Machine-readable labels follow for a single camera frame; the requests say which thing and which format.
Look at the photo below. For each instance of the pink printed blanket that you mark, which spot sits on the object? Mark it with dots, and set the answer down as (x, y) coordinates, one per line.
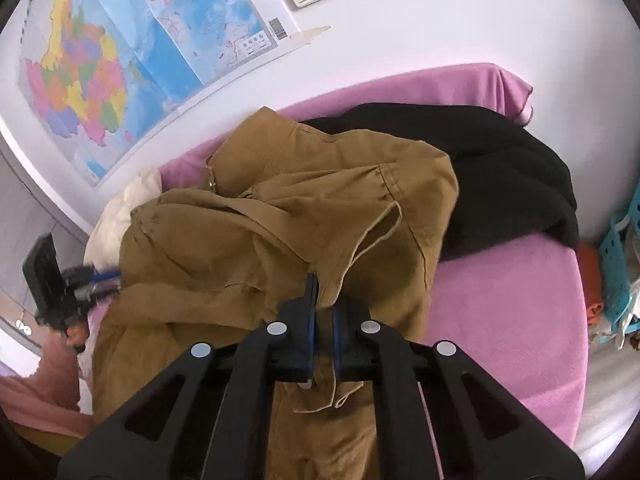
(510, 320)

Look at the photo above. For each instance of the person's left forearm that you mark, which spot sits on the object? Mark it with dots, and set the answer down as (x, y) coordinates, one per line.
(45, 390)

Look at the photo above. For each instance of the cream garment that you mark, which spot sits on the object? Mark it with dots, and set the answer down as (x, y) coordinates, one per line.
(120, 215)

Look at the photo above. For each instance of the turquoise plastic basket rack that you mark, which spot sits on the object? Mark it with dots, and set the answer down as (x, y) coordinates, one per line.
(612, 260)

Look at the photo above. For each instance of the colourful wall map poster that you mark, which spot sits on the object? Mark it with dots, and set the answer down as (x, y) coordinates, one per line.
(140, 50)

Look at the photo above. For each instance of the strip of tape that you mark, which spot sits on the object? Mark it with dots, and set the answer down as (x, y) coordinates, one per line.
(310, 35)

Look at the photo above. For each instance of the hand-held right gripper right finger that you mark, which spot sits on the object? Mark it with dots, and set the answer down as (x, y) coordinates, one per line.
(336, 340)

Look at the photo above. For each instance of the person's left hand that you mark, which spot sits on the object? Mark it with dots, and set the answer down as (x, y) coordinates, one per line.
(77, 337)

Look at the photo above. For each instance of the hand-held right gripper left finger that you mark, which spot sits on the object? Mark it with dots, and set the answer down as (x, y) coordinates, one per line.
(312, 335)

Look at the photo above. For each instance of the brown jacket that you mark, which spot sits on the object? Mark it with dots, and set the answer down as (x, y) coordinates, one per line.
(225, 235)

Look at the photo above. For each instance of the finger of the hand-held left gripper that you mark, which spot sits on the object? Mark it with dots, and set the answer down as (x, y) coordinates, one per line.
(102, 275)
(97, 294)

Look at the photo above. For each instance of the black garment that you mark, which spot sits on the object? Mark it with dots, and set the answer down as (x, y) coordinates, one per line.
(500, 185)

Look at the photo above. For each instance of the orange cloth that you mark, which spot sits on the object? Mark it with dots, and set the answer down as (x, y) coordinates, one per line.
(590, 280)

